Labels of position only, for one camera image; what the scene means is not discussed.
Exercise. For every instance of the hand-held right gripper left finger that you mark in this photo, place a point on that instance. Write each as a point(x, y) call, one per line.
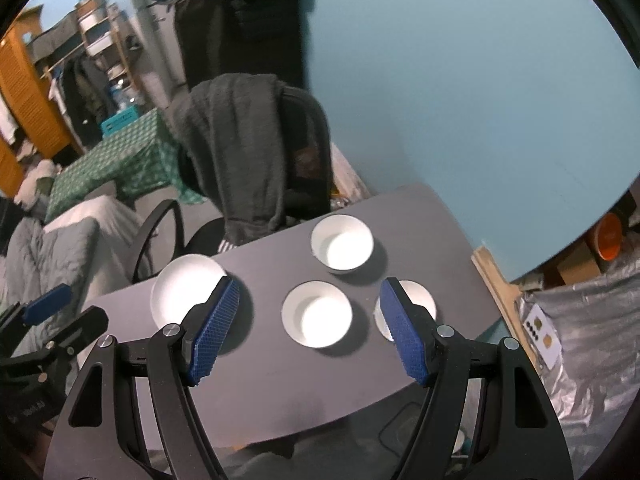
point(215, 335)

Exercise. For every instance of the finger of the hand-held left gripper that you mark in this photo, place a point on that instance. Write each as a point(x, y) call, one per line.
point(80, 332)
point(47, 302)

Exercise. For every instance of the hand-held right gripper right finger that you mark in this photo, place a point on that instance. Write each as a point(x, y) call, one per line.
point(407, 335)

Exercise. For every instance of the white bowl with black rim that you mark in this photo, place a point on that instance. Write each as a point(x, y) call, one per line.
point(345, 247)
point(422, 305)
point(317, 317)

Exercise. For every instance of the black garment with white stripes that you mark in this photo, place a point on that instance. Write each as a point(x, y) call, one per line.
point(229, 246)

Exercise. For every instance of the light wooden board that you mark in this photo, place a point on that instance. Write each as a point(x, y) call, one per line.
point(492, 280)

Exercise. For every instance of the beige plush bundle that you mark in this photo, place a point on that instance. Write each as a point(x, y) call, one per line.
point(35, 182)

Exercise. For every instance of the white card with dots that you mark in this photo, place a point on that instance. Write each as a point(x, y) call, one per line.
point(542, 335)

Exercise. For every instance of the green checked tablecloth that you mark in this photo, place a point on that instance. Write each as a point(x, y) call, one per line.
point(115, 160)

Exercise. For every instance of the brown cardboard box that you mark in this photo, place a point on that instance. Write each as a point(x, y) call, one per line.
point(570, 265)

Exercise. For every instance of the silver foil sheet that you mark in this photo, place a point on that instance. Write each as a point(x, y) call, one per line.
point(590, 360)

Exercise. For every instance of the grey fleece jacket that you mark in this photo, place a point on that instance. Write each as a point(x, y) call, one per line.
point(235, 150)

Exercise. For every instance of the blue plastic crate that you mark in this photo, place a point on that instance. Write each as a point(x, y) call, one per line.
point(117, 121)

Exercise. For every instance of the dark hanging clothes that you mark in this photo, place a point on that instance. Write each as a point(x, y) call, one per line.
point(87, 90)

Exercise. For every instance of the orange louvered wooden doors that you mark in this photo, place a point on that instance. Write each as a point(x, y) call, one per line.
point(30, 85)

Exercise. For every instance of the clear water bottle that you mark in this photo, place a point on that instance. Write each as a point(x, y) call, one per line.
point(125, 97)

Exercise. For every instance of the orange bowl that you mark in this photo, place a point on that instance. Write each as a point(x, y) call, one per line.
point(607, 235)

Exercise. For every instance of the black mesh office chair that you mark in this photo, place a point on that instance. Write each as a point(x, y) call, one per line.
point(305, 120)

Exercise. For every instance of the wooden storage shelf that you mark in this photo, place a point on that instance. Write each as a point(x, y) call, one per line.
point(97, 25)

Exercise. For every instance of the black hanging jacket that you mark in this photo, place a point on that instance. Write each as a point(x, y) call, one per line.
point(240, 25)

